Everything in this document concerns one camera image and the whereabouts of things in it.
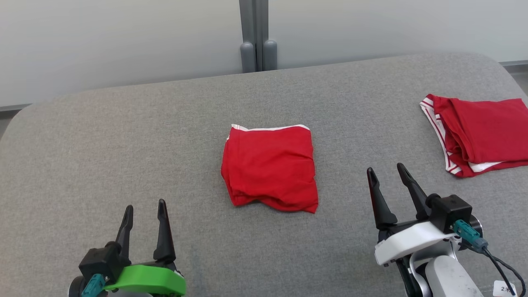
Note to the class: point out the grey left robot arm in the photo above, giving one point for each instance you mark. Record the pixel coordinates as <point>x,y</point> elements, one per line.
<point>128,294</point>

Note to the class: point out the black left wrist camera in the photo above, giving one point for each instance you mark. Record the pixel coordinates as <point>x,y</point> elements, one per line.
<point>99,260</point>

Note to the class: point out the red jersey with white sleeves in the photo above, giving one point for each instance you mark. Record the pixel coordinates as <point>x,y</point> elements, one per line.
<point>486,132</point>

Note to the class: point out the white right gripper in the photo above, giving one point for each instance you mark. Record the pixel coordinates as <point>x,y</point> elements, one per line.
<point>408,241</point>

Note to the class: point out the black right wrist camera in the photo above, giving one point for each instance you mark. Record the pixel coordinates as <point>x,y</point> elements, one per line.
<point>451,212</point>

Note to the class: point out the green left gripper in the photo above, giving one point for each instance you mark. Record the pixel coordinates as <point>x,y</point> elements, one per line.
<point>152,278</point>

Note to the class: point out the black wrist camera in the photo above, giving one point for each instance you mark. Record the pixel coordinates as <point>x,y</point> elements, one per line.
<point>451,212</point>
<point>99,260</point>

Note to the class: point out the red shorts with white trim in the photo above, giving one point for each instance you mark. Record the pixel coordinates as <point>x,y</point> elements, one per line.
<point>268,169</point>

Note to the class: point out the grey partition post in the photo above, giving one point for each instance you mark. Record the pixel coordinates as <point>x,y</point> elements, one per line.
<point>258,37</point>

